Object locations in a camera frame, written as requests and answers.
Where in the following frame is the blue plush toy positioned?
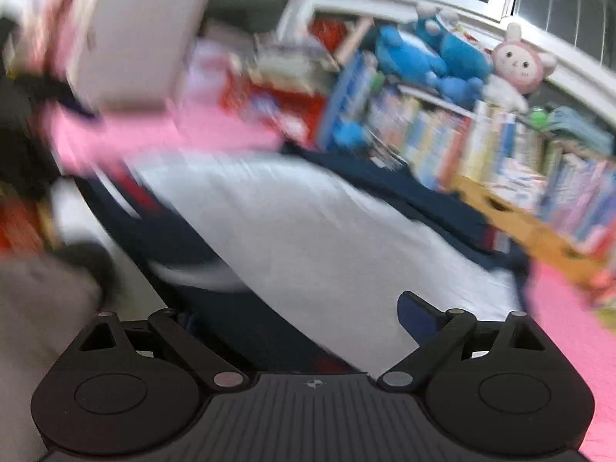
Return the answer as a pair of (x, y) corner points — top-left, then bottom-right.
(375, 3), (493, 110)

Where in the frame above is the pink patterned bed sheet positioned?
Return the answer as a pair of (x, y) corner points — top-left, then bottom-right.
(45, 107), (615, 461)

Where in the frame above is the green round toy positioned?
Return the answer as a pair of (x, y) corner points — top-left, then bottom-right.
(527, 107), (549, 131)

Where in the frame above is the red plastic crate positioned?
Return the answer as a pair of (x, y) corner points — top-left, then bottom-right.
(220, 19), (348, 146)

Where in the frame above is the stack of papers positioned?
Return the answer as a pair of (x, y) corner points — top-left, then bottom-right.
(248, 32), (340, 82)

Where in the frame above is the folded teal towel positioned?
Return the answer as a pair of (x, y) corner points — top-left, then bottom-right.
(547, 106), (615, 156)

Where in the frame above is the wooden drawer shelf organizer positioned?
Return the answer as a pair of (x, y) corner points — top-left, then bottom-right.
(452, 176), (603, 288)

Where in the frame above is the navy white red jacket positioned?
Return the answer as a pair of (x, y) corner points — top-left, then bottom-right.
(51, 147), (528, 377)

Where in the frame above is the small blue plush ball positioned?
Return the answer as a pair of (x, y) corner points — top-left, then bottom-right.
(332, 120), (371, 152)

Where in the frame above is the pink bunny plush toy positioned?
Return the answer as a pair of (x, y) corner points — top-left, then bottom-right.
(482, 23), (557, 114)

